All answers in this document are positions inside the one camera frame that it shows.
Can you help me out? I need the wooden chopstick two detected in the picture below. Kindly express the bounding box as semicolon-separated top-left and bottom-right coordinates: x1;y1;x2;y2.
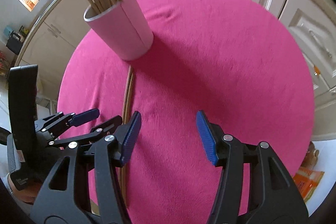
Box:
123;69;136;208

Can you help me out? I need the wooden chopstick one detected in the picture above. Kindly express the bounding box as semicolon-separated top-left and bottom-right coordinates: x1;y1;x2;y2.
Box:
120;66;133;201

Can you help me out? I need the person's left hand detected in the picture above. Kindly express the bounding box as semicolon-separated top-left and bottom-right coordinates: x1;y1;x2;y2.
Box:
6;173;40;204

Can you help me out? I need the orange packet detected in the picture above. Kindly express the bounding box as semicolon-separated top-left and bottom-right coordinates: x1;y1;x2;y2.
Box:
293;166;325;202

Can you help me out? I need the black chair back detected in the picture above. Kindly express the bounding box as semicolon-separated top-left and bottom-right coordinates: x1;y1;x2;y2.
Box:
8;65;38;188

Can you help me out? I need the black electric kettle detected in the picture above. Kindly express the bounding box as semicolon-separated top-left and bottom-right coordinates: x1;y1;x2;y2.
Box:
6;31;23;55

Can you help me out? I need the white paper cup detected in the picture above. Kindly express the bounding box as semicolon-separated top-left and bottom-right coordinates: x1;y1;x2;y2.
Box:
84;0;154;61

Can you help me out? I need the pink round tablecloth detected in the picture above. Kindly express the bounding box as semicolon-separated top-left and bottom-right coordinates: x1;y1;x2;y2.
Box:
58;0;314;223

